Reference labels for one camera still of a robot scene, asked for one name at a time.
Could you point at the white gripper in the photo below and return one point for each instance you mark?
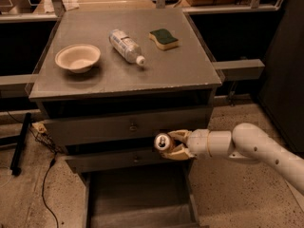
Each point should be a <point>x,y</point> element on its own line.
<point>197,142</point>

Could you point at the orange soda can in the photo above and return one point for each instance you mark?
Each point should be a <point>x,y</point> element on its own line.
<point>163,142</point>

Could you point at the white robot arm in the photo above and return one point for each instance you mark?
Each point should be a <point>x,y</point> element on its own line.
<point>247,143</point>

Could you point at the grey open bottom drawer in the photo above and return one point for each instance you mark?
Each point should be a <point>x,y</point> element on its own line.
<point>149,196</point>

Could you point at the grey drawer cabinet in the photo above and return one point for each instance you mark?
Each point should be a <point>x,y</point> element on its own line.
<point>179,77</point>

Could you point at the grey top drawer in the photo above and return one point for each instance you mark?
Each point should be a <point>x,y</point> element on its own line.
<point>97,129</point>

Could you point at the grey middle drawer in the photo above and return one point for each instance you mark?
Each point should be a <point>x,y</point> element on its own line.
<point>114,160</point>

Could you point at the clear plastic water bottle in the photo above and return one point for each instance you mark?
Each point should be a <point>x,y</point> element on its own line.
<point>127,47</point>

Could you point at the green yellow sponge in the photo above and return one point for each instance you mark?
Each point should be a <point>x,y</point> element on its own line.
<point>163,39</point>

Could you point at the white paper bowl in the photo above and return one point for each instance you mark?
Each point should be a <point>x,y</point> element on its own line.
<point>79,58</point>

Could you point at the white power strip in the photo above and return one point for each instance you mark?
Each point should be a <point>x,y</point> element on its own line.
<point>39,127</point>

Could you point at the black metal bar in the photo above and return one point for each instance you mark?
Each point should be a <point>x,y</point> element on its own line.
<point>14,166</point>

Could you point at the white crumpled cloth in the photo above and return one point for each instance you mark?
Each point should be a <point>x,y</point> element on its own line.
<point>71,4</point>

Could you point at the grey side rail left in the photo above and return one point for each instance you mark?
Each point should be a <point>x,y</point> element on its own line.
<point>15,86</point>

